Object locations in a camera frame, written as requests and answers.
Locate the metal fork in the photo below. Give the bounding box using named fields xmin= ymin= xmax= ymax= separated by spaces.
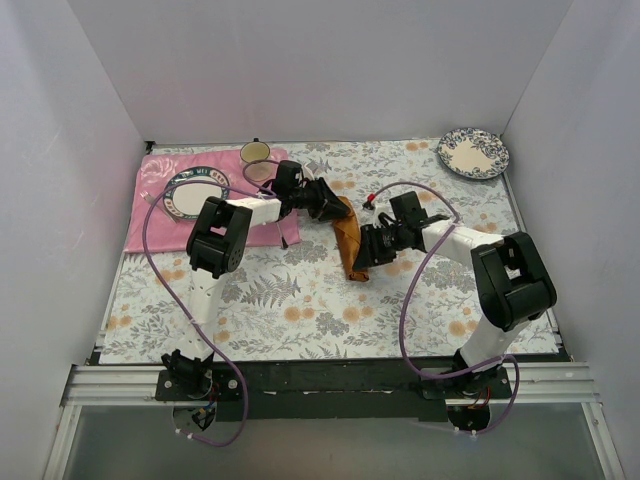
xmin=140 ymin=191 xmax=164 ymax=210

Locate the cream enamel mug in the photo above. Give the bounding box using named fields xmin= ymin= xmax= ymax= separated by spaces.
xmin=240 ymin=138 xmax=273 ymax=182

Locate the green rimmed white plate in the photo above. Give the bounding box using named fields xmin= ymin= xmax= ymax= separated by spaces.
xmin=162 ymin=166 xmax=231 ymax=220

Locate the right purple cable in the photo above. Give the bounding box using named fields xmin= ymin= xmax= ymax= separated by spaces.
xmin=364 ymin=182 xmax=521 ymax=436

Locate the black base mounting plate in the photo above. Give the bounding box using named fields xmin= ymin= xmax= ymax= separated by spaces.
xmin=154 ymin=358 xmax=512 ymax=422

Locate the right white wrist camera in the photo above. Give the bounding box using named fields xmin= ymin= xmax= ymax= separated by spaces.
xmin=363 ymin=194 xmax=391 ymax=227

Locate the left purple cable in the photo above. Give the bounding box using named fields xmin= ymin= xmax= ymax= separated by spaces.
xmin=142 ymin=158 xmax=291 ymax=448

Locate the blue floral plate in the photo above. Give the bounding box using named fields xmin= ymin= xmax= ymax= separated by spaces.
xmin=436 ymin=128 xmax=510 ymax=180

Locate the aluminium frame rail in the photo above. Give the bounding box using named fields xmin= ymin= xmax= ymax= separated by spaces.
xmin=42 ymin=364 xmax=176 ymax=479

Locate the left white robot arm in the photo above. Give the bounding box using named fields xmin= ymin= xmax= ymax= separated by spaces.
xmin=162 ymin=160 xmax=349 ymax=400

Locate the brown satin napkin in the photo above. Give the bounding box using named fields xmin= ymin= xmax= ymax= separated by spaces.
xmin=332 ymin=196 xmax=369 ymax=282

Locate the metal spoon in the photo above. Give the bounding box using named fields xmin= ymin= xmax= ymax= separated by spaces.
xmin=275 ymin=222 xmax=289 ymax=250

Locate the pink floral placemat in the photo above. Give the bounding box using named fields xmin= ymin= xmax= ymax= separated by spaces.
xmin=125 ymin=149 xmax=301 ymax=253

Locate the floral tablecloth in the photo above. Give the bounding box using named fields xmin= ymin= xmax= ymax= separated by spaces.
xmin=99 ymin=137 xmax=561 ymax=365

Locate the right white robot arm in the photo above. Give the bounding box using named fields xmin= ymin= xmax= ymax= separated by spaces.
xmin=353 ymin=192 xmax=557 ymax=398

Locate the purple cable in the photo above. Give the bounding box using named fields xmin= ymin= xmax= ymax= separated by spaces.
xmin=364 ymin=182 xmax=521 ymax=436
xmin=142 ymin=158 xmax=291 ymax=448

